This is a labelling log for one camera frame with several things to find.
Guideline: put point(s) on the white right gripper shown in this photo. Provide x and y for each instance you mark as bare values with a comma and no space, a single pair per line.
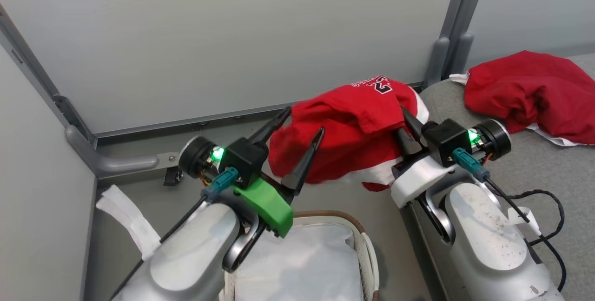
418,177

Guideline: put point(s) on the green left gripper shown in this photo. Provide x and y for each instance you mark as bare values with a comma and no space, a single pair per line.
269,205

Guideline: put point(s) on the red jersey with number print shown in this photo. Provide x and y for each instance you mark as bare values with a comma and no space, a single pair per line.
344,129

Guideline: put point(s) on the red garment with white trim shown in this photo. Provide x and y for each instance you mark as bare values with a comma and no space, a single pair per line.
534,87

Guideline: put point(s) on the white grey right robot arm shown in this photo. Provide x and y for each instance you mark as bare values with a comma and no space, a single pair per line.
488,245

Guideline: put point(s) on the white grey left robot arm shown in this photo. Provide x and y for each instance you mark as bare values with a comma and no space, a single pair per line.
195,250

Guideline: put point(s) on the grey partition foot tube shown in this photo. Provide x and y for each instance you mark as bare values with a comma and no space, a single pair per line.
461,54
437,61
116,162

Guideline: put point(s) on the woven tan laundry basket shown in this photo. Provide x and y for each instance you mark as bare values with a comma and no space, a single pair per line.
334,215

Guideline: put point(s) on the white basket liner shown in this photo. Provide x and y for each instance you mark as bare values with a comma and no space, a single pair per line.
302,264

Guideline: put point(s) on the black caster wheel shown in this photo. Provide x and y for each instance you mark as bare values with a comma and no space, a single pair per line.
172,177

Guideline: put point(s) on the white fabric strip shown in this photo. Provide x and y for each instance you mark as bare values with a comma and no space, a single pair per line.
130,222

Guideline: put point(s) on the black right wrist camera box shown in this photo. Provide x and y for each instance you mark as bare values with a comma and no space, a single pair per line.
446,140

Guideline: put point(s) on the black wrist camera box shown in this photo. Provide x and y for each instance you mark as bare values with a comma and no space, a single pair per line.
246,159
446,140

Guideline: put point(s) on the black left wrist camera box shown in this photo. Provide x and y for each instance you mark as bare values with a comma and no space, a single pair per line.
246,159

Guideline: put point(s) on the grey partition bottom rail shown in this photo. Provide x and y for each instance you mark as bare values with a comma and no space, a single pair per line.
186,123

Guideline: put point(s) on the grey partition corner post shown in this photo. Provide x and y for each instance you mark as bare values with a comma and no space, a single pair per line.
28,61

